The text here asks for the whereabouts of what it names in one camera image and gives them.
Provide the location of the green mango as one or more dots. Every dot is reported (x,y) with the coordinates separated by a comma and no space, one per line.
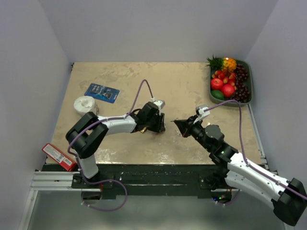
(218,95)

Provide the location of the aluminium frame rail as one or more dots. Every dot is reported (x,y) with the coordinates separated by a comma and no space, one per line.
(44,181)

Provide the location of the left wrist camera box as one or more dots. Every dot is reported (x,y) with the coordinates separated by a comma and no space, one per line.
(159,103)

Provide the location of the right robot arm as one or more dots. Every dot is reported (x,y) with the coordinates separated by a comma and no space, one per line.
(287,198)

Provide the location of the red apple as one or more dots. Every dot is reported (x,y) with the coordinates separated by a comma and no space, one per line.
(216,84)
(227,90)

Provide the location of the white paper roll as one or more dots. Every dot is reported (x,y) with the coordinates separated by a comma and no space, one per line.
(85,104)

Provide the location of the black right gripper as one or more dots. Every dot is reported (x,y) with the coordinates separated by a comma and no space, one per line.
(185,126)

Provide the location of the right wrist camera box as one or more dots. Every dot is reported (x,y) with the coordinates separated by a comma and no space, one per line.
(202,111)

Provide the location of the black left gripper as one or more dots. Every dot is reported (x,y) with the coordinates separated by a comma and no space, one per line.
(159,127)

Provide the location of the dark grape bunch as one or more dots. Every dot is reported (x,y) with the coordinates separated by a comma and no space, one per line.
(238,79)

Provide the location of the grey fruit tray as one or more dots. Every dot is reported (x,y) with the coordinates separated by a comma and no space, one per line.
(223,75)

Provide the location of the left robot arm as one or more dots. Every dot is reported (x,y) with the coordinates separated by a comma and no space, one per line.
(88,133)

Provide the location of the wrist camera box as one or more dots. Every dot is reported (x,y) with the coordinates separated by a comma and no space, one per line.
(159,103)
(202,111)

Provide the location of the toy pineapple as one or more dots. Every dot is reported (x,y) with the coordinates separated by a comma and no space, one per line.
(222,63)

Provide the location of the red box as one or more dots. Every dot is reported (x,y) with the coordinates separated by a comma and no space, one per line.
(59,157)

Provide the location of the blue blister pack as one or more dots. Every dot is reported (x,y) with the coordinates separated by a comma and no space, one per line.
(102,93)

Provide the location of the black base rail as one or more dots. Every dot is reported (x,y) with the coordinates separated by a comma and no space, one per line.
(201,181)

